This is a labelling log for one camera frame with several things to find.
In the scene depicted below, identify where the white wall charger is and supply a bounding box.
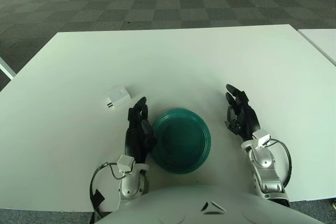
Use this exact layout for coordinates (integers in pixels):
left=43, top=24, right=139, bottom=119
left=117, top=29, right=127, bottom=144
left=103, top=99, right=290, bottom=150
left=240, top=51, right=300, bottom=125
left=106, top=85, right=131, bottom=109

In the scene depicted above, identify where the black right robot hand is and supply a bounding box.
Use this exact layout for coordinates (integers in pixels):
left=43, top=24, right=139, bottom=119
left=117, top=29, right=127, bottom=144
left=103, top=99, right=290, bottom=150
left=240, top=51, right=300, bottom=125
left=224, top=84, right=262, bottom=142

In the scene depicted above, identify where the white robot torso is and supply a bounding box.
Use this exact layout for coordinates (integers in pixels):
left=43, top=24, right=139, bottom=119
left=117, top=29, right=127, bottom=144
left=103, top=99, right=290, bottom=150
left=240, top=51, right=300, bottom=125
left=94, top=184, right=320, bottom=224

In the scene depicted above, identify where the white side table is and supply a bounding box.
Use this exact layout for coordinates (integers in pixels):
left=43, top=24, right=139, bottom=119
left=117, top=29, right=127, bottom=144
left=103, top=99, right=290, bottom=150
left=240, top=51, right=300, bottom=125
left=298, top=28, right=336, bottom=66

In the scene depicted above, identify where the white table with grey edge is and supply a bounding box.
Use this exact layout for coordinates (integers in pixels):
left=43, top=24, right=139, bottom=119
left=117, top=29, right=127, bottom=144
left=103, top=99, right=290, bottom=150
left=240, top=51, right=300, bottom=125
left=0, top=56, right=14, bottom=80

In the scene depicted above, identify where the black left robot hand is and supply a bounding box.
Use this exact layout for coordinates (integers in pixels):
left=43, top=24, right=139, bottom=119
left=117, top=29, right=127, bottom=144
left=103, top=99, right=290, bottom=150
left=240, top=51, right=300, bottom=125
left=124, top=97, right=158, bottom=166

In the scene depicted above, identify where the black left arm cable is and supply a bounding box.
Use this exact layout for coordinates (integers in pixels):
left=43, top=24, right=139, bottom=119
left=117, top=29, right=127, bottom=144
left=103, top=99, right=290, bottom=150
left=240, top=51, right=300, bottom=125
left=88, top=161, right=124, bottom=221

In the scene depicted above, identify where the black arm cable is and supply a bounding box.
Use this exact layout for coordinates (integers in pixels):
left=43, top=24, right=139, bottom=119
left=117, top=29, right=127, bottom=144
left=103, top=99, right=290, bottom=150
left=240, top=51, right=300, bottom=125
left=88, top=161, right=124, bottom=221
left=267, top=138, right=292, bottom=188

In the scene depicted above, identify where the round green plate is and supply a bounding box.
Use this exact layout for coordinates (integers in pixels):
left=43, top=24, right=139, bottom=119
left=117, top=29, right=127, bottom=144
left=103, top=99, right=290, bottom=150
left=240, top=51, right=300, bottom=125
left=151, top=108, right=212, bottom=175

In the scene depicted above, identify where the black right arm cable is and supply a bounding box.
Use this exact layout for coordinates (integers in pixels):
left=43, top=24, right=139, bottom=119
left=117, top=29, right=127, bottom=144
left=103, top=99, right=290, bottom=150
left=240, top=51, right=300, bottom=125
left=267, top=138, right=292, bottom=188

